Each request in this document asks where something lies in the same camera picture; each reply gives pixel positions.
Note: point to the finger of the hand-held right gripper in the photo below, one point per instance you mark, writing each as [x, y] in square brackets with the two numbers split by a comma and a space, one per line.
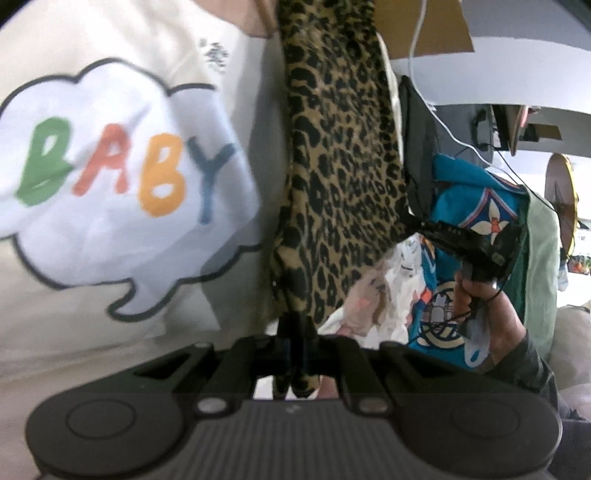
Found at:
[438, 233]

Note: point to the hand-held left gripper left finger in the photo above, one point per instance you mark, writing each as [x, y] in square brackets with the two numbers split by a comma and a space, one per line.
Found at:
[284, 347]

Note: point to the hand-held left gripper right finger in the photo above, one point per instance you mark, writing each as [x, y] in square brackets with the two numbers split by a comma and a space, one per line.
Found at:
[302, 347]

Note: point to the leopard print garment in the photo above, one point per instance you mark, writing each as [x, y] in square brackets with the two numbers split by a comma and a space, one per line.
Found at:
[337, 138]

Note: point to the person's right forearm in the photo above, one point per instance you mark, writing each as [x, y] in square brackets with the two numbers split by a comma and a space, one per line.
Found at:
[526, 369]

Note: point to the person's right hand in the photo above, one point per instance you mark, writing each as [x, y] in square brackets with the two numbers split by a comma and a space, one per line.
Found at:
[503, 318]

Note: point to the teal printed cloth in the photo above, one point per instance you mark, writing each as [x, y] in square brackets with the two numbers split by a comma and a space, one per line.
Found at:
[466, 198]

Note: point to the light green cloth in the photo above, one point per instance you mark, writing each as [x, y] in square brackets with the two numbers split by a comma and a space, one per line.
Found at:
[540, 258]

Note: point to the round wooden board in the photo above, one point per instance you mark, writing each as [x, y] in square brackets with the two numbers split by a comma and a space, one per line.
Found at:
[561, 203]

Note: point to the brown cardboard sheet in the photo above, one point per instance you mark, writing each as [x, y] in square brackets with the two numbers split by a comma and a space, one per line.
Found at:
[443, 27]

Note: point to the cream printed blanket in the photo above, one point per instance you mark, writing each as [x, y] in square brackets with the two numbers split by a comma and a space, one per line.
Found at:
[115, 69]

